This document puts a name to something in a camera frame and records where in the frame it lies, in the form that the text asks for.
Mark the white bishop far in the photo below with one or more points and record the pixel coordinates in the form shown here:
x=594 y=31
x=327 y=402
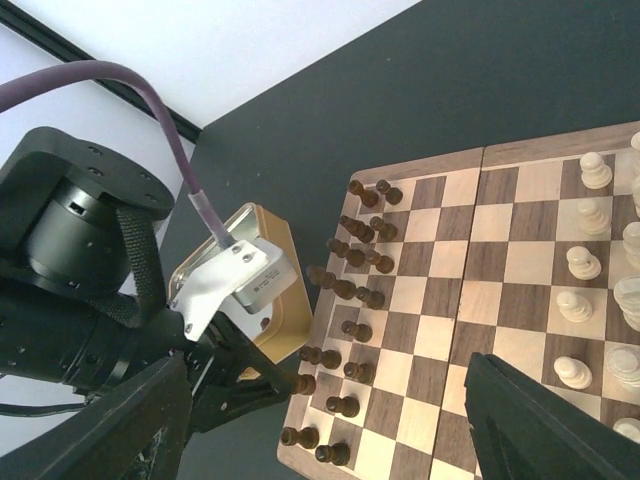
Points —
x=631 y=244

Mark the white pawn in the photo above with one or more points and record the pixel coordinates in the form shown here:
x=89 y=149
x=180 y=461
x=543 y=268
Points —
x=596 y=174
x=582 y=264
x=592 y=219
x=574 y=307
x=572 y=372
x=629 y=428

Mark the white king piece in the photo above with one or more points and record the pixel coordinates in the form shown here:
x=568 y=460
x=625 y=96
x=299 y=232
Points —
x=623 y=363

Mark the dark knight piece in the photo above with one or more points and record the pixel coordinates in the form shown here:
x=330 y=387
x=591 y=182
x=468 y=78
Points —
x=363 y=232

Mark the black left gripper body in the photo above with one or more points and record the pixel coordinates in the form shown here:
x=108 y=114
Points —
x=83 y=299

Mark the black frame post left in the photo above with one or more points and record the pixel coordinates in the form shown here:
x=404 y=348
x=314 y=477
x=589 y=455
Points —
x=77 y=66

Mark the dark rook piece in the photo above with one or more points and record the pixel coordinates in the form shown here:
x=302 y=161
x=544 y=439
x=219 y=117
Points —
x=368 y=198

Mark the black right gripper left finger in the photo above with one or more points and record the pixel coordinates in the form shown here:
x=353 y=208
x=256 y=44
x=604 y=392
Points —
x=137 y=431

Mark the dark bishop piece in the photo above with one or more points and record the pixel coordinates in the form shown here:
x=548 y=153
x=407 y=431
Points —
x=353 y=257

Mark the yellow bear tin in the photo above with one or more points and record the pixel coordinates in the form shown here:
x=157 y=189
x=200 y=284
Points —
x=283 y=326

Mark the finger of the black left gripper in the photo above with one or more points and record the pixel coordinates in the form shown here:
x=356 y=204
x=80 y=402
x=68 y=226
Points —
x=246 y=372
x=218 y=405

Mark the white knight far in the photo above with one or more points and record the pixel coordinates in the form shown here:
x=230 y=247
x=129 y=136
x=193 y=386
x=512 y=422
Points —
x=635 y=189

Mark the dark pawn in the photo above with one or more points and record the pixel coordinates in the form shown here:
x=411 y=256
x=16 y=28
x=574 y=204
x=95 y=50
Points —
x=386 y=231
x=393 y=195
x=373 y=299
x=383 y=263
x=347 y=406
x=337 y=454
x=359 y=331
x=360 y=372

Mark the dark queen piece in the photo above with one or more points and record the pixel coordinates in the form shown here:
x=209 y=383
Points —
x=318 y=276

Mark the wooden folding chess board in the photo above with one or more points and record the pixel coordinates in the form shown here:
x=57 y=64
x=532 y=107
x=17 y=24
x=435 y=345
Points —
x=480 y=257

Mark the white rook far corner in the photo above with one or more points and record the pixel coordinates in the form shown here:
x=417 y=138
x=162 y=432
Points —
x=635 y=144

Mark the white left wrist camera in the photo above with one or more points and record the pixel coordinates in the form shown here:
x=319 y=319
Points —
x=253 y=272

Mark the white queen piece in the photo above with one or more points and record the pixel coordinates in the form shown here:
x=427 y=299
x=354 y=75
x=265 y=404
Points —
x=627 y=295

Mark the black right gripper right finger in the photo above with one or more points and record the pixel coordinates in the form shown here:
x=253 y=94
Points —
x=522 y=430

